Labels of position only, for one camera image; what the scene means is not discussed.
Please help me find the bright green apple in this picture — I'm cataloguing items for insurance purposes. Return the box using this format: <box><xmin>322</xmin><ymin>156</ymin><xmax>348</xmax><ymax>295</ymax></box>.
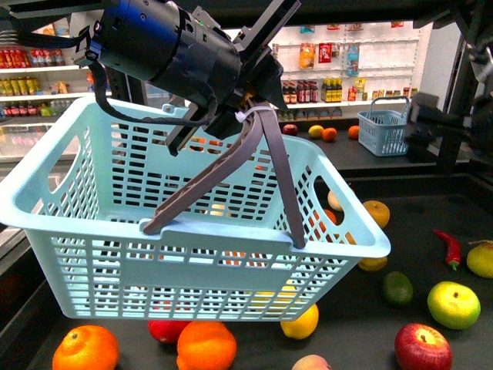
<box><xmin>427</xmin><ymin>281</ymin><xmax>481</xmax><ymax>330</ymax></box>

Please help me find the shiny red apple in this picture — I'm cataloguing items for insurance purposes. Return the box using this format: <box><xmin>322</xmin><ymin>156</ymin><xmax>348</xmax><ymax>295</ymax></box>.
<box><xmin>394</xmin><ymin>323</ymin><xmax>453</xmax><ymax>370</ymax></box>

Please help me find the small blue shopping basket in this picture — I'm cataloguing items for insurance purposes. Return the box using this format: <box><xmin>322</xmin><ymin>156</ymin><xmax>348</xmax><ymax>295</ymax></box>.
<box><xmin>357</xmin><ymin>96</ymin><xmax>410</xmax><ymax>157</ymax></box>

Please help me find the white grocery shelf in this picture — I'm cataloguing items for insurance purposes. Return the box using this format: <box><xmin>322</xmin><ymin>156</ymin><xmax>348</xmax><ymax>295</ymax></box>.
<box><xmin>1</xmin><ymin>26</ymin><xmax>96</xmax><ymax>119</ymax></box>
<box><xmin>271</xmin><ymin>21</ymin><xmax>431</xmax><ymax>121</ymax></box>

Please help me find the black metal shelf rack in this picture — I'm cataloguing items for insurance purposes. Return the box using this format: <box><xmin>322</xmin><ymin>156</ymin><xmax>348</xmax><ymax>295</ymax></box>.
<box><xmin>1</xmin><ymin>140</ymin><xmax>492</xmax><ymax>369</ymax></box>

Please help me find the orange near tray centre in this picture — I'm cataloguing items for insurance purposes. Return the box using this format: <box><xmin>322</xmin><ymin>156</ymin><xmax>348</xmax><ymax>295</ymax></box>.
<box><xmin>308</xmin><ymin>209</ymin><xmax>337</xmax><ymax>240</ymax></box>

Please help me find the light teal shopping basket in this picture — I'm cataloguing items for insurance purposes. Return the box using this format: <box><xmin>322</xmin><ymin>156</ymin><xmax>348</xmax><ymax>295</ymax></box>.
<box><xmin>1</xmin><ymin>97</ymin><xmax>391</xmax><ymax>321</ymax></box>

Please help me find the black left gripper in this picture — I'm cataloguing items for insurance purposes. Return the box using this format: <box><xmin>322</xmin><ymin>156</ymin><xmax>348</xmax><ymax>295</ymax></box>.
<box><xmin>186</xmin><ymin>1</ymin><xmax>300</xmax><ymax>140</ymax></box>

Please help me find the yellow green pear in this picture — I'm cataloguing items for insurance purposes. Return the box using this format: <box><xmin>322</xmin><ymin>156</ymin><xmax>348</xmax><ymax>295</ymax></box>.
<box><xmin>466</xmin><ymin>240</ymin><xmax>493</xmax><ymax>279</ymax></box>

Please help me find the green avocado right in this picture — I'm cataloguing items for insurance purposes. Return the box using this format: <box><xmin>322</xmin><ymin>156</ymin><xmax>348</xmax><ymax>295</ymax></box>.
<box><xmin>383</xmin><ymin>271</ymin><xmax>414</xmax><ymax>306</ymax></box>

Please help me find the white grocery shelf left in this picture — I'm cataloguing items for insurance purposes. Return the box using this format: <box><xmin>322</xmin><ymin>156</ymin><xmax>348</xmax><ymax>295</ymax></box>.
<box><xmin>1</xmin><ymin>26</ymin><xmax>96</xmax><ymax>119</ymax></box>

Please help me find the yellow apple rear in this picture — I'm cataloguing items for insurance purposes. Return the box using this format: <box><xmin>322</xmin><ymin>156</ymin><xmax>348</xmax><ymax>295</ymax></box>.
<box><xmin>363</xmin><ymin>200</ymin><xmax>391</xmax><ymax>229</ymax></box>

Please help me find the pink white peach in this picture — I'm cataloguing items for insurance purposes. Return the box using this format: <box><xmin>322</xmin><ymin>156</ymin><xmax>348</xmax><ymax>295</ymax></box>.
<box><xmin>291</xmin><ymin>355</ymin><xmax>332</xmax><ymax>370</ymax></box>

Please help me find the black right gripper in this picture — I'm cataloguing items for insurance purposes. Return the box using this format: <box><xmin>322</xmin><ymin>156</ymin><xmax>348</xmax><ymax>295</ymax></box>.
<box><xmin>404</xmin><ymin>94</ymin><xmax>478</xmax><ymax>154</ymax></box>

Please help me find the red chili pepper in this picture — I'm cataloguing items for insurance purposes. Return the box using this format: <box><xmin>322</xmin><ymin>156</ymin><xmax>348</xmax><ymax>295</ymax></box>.
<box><xmin>434</xmin><ymin>230</ymin><xmax>461</xmax><ymax>271</ymax></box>

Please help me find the red fruit front left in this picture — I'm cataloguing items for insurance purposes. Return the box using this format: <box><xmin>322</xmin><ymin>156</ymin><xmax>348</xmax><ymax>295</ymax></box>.
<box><xmin>147</xmin><ymin>320</ymin><xmax>190</xmax><ymax>344</ymax></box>

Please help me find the white pear with stem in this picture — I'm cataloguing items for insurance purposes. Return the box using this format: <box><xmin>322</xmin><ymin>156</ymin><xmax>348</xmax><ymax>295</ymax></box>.
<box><xmin>327</xmin><ymin>190</ymin><xmax>343</xmax><ymax>212</ymax></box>

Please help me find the yellow lemon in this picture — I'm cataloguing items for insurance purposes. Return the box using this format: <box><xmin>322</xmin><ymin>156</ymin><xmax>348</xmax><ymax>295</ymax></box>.
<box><xmin>357</xmin><ymin>257</ymin><xmax>388</xmax><ymax>272</ymax></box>
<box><xmin>280</xmin><ymin>304</ymin><xmax>319</xmax><ymax>340</ymax></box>

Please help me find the large orange front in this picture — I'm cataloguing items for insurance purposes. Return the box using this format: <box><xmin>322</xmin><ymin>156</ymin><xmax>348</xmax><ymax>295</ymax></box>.
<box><xmin>176</xmin><ymin>321</ymin><xmax>237</xmax><ymax>369</ymax></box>

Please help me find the white grocery shelf right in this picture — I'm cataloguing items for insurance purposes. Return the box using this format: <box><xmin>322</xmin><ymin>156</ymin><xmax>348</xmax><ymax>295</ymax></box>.
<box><xmin>271</xmin><ymin>21</ymin><xmax>431</xmax><ymax>121</ymax></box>

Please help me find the grey basket handle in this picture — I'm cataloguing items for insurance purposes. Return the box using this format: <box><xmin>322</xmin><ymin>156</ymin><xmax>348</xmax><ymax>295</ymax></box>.
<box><xmin>142</xmin><ymin>100</ymin><xmax>307</xmax><ymax>250</ymax></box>

